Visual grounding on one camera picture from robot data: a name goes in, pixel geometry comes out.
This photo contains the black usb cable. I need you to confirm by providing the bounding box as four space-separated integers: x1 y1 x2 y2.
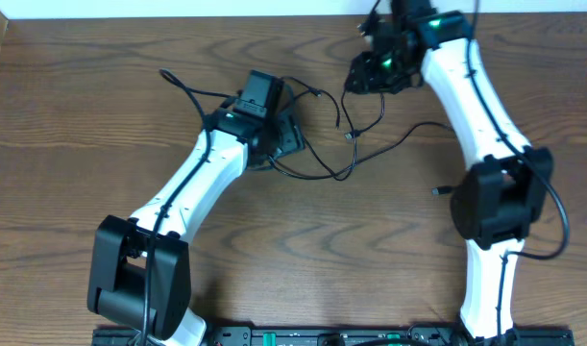
281 75 386 183
266 120 455 196

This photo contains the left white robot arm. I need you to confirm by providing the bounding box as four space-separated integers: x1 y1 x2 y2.
86 70 304 345

